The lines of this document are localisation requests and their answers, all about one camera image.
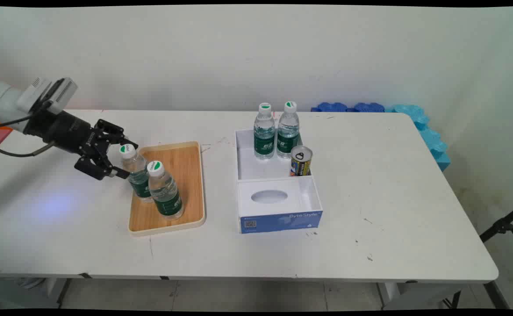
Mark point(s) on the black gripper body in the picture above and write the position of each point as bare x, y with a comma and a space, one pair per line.
65, 129

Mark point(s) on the black table leg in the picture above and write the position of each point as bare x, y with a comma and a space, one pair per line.
496, 295

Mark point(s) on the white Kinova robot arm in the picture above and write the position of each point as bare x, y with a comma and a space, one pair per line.
1, 102

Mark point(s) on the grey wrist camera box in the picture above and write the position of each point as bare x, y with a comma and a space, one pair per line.
52, 93

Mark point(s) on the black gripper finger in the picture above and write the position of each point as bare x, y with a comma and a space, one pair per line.
113, 131
96, 166

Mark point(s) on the bamboo tray with cream rim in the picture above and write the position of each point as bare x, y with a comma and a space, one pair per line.
186, 175

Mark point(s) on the green label water bottle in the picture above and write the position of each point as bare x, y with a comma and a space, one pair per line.
264, 140
288, 138
166, 197
138, 180

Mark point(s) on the light cyan foam mat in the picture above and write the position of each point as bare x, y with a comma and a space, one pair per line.
429, 136

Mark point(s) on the white blue ByteStyle box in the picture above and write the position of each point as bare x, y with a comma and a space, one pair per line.
278, 206

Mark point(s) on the black tripod stand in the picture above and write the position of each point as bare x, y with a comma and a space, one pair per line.
502, 226

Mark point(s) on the yellow blue drink can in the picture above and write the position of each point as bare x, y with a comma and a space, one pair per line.
301, 163

